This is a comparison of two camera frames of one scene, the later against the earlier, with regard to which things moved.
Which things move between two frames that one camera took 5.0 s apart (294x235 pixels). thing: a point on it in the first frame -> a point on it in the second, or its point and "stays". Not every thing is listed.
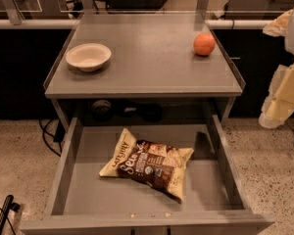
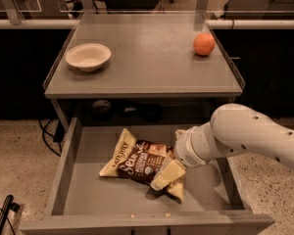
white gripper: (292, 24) -> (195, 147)
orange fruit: (204, 44) stays
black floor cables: (58, 137) stays
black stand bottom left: (2, 217) stays
